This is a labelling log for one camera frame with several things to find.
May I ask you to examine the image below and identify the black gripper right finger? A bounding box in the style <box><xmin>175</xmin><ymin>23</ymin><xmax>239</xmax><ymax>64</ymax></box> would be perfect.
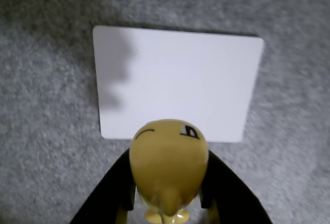
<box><xmin>200</xmin><ymin>150</ymin><xmax>274</xmax><ymax>224</ymax></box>

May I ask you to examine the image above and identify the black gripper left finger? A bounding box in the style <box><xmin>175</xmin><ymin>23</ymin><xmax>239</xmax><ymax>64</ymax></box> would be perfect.
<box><xmin>69</xmin><ymin>148</ymin><xmax>137</xmax><ymax>224</ymax></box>

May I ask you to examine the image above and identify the yellow egg sushi figure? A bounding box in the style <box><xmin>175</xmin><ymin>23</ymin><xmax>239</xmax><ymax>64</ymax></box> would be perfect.
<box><xmin>128</xmin><ymin>117</ymin><xmax>209</xmax><ymax>224</ymax></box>

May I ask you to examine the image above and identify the grey carpet tile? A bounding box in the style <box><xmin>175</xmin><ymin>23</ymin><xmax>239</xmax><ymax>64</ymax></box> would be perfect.
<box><xmin>0</xmin><ymin>0</ymin><xmax>330</xmax><ymax>224</ymax></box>

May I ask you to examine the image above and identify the white blank card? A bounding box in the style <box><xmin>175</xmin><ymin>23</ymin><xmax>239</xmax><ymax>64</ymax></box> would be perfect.
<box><xmin>92</xmin><ymin>25</ymin><xmax>265</xmax><ymax>144</ymax></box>

